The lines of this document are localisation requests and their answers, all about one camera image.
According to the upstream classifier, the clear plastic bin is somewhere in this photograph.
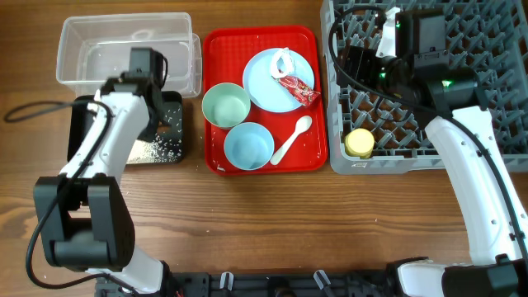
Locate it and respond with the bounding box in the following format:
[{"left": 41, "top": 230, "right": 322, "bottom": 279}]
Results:
[{"left": 56, "top": 12, "right": 202, "bottom": 98}]

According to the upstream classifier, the red snack wrapper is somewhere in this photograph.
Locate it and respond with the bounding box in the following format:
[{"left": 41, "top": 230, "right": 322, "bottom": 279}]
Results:
[{"left": 276, "top": 75, "right": 320, "bottom": 106}]

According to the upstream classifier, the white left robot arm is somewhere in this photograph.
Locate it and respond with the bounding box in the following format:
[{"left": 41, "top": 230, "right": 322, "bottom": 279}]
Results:
[{"left": 31, "top": 48, "right": 169, "bottom": 296}]

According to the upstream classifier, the black tray bin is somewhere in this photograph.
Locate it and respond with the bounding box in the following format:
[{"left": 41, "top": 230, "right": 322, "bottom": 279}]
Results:
[{"left": 67, "top": 91, "right": 185, "bottom": 161}]

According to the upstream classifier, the light blue plate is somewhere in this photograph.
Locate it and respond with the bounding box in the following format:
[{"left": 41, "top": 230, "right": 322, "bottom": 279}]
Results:
[{"left": 243, "top": 48, "right": 315, "bottom": 113}]

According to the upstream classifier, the grey dishwasher rack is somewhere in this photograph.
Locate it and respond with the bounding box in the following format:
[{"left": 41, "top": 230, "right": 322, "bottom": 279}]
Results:
[{"left": 320, "top": 0, "right": 527, "bottom": 175}]

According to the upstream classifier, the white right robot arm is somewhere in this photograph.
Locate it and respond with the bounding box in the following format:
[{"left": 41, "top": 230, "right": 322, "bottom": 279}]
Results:
[{"left": 332, "top": 9, "right": 527, "bottom": 296}]

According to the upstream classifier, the white tissue ring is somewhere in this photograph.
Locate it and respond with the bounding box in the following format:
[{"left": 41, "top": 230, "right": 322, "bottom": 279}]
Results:
[{"left": 270, "top": 47, "right": 296, "bottom": 79}]

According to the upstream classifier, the yellow cup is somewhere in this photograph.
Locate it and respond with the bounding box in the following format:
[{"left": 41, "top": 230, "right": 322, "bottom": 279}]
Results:
[{"left": 344, "top": 128, "right": 375, "bottom": 158}]

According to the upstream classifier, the red serving tray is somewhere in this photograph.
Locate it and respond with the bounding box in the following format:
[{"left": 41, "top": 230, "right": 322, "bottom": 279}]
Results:
[{"left": 203, "top": 26, "right": 328, "bottom": 176}]

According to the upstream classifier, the white plastic spoon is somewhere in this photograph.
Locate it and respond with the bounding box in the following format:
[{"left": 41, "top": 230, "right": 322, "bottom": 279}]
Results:
[{"left": 270, "top": 115, "right": 313, "bottom": 165}]

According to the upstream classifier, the green bowl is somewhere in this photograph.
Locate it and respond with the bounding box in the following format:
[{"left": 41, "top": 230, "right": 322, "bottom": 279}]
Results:
[{"left": 201, "top": 82, "right": 251, "bottom": 129}]

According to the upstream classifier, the light blue bowl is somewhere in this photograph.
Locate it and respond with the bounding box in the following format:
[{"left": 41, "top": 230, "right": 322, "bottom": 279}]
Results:
[{"left": 224, "top": 122, "right": 275, "bottom": 171}]

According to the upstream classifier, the spilled white rice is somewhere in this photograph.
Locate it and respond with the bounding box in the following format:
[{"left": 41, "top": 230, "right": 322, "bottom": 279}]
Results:
[{"left": 127, "top": 101, "right": 184, "bottom": 165}]

